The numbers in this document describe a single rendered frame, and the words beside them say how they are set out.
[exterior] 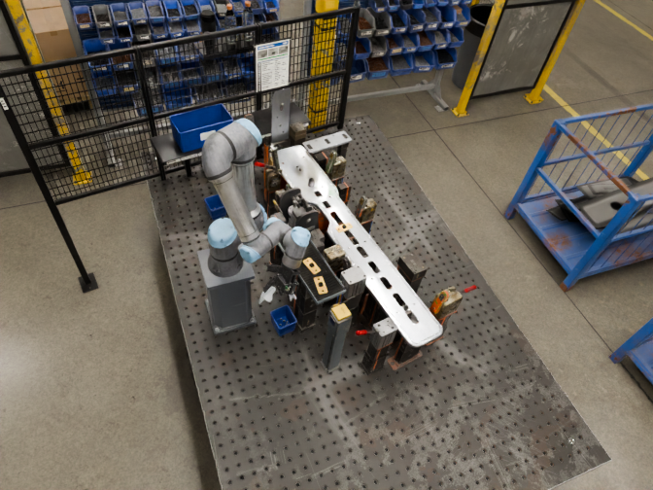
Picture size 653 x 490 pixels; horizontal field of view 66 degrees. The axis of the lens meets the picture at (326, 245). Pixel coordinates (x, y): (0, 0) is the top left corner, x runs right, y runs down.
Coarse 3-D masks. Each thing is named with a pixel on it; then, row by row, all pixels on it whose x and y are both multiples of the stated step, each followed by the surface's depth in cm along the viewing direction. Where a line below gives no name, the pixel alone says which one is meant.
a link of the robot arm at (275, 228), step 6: (270, 222) 196; (276, 222) 195; (282, 222) 196; (264, 228) 197; (270, 228) 193; (276, 228) 193; (282, 228) 193; (288, 228) 193; (270, 234) 191; (276, 234) 192; (282, 234) 192; (276, 240) 192; (282, 240) 192
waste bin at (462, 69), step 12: (480, 12) 498; (468, 24) 479; (480, 24) 468; (468, 36) 486; (480, 36) 475; (468, 48) 492; (468, 60) 500; (456, 72) 521; (468, 72) 508; (456, 84) 527
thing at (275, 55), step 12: (264, 48) 272; (276, 48) 276; (288, 48) 280; (264, 60) 278; (276, 60) 282; (288, 60) 286; (264, 72) 284; (276, 72) 288; (288, 72) 292; (264, 84) 289; (276, 84) 294; (288, 84) 298
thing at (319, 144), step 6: (336, 132) 299; (342, 132) 299; (318, 138) 293; (324, 138) 294; (330, 138) 294; (336, 138) 295; (342, 138) 296; (348, 138) 296; (306, 144) 289; (312, 144) 290; (318, 144) 290; (324, 144) 290; (330, 144) 291; (336, 144) 292; (342, 144) 294; (312, 150) 286; (318, 150) 287; (324, 150) 289
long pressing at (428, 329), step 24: (288, 168) 274; (312, 168) 276; (312, 192) 264; (336, 192) 266; (336, 240) 244; (360, 240) 246; (360, 264) 236; (384, 264) 238; (384, 288) 229; (408, 288) 230; (384, 312) 222; (408, 336) 214; (432, 336) 215
